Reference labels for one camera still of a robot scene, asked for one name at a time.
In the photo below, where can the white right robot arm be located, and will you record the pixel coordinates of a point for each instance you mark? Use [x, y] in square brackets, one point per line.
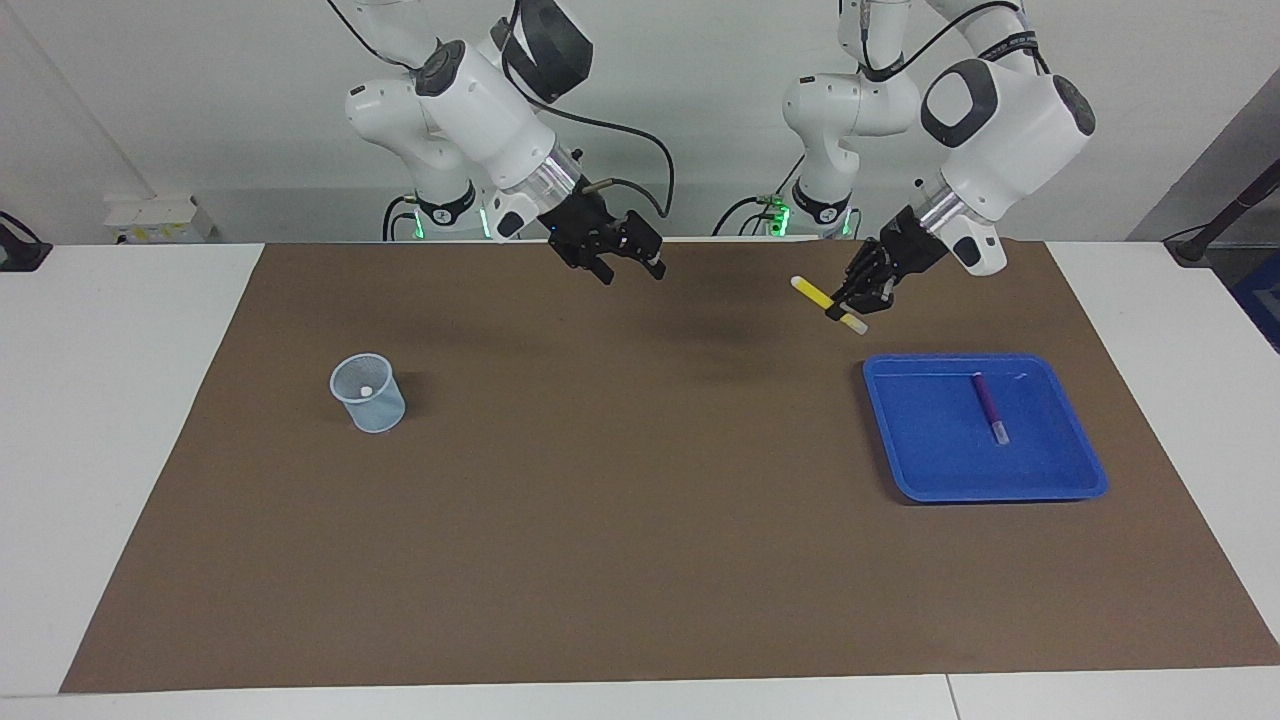
[490, 110]

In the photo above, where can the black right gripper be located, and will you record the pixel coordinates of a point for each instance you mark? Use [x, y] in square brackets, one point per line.
[600, 230]

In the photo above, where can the white box with yellow labels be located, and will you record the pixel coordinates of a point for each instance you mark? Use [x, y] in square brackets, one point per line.
[150, 215]

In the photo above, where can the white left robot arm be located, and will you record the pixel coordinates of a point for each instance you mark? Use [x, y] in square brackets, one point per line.
[1010, 130]

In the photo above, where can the black stand pole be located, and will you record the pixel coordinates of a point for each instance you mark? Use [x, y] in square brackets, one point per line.
[1235, 205]

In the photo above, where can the pale blue mesh pen cup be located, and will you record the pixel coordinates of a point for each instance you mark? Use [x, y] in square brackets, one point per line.
[375, 415]

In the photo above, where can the brown table mat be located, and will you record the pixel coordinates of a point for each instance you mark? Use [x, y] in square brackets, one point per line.
[640, 550]

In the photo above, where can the purple pen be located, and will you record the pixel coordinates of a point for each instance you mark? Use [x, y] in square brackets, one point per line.
[987, 400]

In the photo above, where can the blue plastic tray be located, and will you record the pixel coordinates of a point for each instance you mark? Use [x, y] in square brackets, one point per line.
[1040, 460]

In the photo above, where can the blue crate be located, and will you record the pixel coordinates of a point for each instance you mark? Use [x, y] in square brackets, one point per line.
[1265, 300]

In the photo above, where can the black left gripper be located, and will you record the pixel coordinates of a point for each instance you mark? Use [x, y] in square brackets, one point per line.
[905, 250]

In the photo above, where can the yellow pen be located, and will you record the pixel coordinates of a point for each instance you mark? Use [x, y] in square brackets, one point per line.
[812, 292]

